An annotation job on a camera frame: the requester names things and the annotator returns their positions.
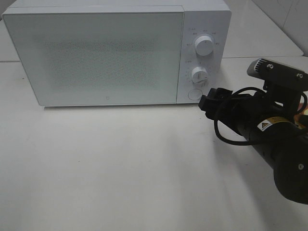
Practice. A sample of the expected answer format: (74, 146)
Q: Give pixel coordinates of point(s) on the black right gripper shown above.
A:
(263, 113)

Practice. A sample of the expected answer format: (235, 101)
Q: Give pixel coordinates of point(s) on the round white door button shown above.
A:
(195, 94)

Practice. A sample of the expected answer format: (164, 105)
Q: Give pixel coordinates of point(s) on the bread and lettuce sandwich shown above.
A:
(301, 119)

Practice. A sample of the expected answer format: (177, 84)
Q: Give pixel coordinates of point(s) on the white microwave door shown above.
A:
(99, 59)

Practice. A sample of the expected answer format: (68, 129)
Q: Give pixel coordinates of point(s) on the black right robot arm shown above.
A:
(286, 154)

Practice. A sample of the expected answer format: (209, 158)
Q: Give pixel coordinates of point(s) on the lower white dial knob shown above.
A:
(199, 75)

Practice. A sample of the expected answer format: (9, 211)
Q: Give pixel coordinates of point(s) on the white dial knob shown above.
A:
(199, 75)
(204, 45)

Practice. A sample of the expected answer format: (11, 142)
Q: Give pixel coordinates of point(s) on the upper white dial knob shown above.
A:
(204, 45)

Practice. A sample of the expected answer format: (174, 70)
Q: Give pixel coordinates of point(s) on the white rear table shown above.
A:
(253, 34)

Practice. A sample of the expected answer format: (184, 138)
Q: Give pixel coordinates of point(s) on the white microwave oven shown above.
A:
(200, 17)

